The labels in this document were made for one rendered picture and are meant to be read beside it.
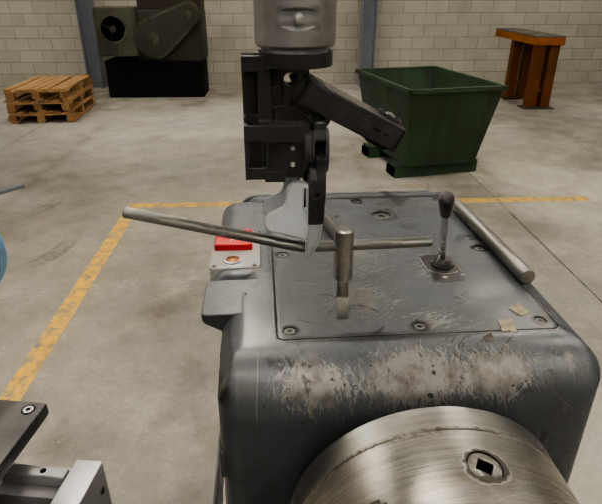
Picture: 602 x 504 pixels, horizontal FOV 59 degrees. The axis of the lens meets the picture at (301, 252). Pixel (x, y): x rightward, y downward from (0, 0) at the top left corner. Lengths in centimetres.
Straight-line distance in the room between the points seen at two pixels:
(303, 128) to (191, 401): 206
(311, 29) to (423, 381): 39
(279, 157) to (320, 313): 25
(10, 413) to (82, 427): 172
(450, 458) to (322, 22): 41
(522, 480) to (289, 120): 40
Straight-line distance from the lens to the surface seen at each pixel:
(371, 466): 56
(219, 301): 72
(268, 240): 58
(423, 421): 58
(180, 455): 227
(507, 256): 85
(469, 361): 66
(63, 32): 1092
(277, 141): 51
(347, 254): 59
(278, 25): 50
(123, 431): 242
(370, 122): 53
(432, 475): 54
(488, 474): 55
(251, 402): 61
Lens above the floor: 163
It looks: 27 degrees down
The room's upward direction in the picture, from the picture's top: straight up
